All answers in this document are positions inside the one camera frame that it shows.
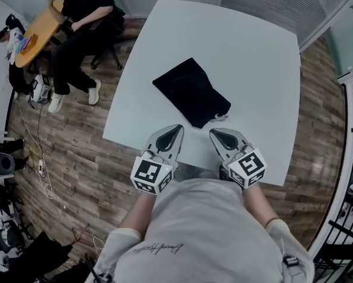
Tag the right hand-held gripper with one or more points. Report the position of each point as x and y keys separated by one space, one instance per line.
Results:
x=248 y=167

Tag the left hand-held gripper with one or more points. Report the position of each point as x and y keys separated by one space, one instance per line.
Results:
x=147 y=172

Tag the black drawstring pouch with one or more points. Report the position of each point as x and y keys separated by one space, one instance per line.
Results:
x=191 y=93

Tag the person's right forearm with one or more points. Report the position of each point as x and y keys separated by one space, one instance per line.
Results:
x=259 y=205

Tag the person's left forearm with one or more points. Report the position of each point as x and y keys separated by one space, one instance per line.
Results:
x=138 y=214

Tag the person's grey trousers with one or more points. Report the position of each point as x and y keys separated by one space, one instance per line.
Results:
x=194 y=172

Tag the person's white t-shirt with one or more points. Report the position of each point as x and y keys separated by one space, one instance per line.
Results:
x=200 y=231

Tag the white power strip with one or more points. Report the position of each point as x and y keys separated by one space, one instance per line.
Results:
x=41 y=167

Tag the white floor device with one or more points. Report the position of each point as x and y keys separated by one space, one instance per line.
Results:
x=40 y=88

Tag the black metal railing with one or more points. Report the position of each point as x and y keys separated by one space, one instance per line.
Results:
x=350 y=217

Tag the glass partition with blinds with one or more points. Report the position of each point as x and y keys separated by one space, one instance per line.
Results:
x=282 y=4

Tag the glass door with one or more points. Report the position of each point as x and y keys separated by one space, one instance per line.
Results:
x=347 y=40

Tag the grey office chair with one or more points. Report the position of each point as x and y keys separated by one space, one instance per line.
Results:
x=6 y=240
x=1 y=164

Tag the black equipment heap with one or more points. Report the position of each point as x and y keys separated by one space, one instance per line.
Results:
x=40 y=258

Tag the round wooden table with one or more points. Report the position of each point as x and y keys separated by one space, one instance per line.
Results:
x=43 y=25

